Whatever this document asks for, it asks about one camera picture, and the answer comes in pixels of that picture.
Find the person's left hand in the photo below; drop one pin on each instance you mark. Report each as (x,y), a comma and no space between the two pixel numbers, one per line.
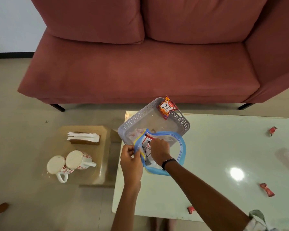
(131,165)

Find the person's right forearm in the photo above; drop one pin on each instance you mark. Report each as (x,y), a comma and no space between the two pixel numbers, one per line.
(207,202)

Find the clear zip bag blue rim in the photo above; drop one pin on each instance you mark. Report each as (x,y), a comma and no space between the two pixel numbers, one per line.
(179,146)

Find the white mug red pattern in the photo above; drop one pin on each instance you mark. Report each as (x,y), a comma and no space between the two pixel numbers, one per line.
(79,159)
(59,167)

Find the pink fabric sofa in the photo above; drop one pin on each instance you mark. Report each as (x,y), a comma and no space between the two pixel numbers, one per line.
(144,74)

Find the red candy wrapper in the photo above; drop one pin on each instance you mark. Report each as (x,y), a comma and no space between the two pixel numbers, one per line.
(191,209)
(272,131)
(267,190)

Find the person's left fingers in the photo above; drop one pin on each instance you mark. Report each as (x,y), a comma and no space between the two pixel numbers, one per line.
(130,150)

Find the black sofa leg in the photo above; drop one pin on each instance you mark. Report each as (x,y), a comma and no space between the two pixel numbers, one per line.
(57,107)
(246,106)

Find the white tissues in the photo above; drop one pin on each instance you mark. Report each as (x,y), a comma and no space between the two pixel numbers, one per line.
(83,136)

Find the grey patterned sleeve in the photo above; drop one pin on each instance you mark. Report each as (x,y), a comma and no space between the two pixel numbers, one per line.
(257,222)

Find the grey perforated plastic basket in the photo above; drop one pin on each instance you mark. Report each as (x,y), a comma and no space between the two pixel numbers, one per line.
(144,117)

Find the glass side table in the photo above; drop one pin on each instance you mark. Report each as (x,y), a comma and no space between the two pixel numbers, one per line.
(96,170)

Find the person's right fingers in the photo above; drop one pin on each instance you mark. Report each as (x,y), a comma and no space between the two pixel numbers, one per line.
(157,143)

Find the person's right hand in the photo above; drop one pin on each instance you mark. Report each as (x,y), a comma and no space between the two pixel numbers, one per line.
(160,152)

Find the pink sofa back cushion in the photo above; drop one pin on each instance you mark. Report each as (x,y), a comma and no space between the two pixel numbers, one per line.
(91,19)
(202,19)

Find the wooden tissue box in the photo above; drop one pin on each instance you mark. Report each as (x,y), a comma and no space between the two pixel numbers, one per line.
(84,141)

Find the red snack packet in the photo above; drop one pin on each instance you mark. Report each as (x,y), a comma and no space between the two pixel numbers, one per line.
(166,108)

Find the person's left forearm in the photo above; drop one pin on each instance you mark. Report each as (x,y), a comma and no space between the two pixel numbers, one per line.
(126,209)

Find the white printed packet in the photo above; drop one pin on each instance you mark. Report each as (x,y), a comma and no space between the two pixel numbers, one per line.
(147,141)

